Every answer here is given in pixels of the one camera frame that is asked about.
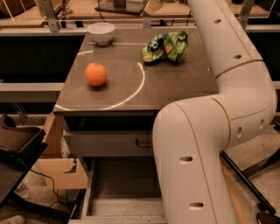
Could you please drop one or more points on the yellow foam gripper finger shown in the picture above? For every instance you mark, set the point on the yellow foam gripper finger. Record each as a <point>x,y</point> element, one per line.
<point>153,6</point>

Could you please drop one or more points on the green rice chip bag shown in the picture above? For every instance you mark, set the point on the green rice chip bag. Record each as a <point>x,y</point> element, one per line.
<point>166,46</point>

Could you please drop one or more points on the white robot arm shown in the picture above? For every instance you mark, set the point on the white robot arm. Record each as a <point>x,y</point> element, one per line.
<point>189,135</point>

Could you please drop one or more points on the grey drawer cabinet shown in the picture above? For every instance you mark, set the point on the grey drawer cabinet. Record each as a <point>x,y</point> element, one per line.
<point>134,90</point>

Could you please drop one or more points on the closed grey middle drawer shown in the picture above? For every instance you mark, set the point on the closed grey middle drawer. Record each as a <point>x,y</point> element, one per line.
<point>109,143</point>

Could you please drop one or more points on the open grey bottom drawer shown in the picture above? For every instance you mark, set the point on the open grey bottom drawer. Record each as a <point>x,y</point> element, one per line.
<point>121,190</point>

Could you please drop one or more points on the black monitor base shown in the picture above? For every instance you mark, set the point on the black monitor base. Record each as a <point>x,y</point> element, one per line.
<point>129,7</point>

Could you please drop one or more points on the white ceramic bowl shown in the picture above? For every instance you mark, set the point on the white ceramic bowl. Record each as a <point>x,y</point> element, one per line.
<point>101,33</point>

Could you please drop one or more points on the orange fruit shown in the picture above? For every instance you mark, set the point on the orange fruit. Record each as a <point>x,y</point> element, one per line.
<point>96,74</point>

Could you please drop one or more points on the cardboard box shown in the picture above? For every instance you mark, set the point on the cardboard box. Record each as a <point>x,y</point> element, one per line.
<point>62,172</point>

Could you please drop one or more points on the black stand leg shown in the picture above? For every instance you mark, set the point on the black stand leg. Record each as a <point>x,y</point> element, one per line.
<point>267,213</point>

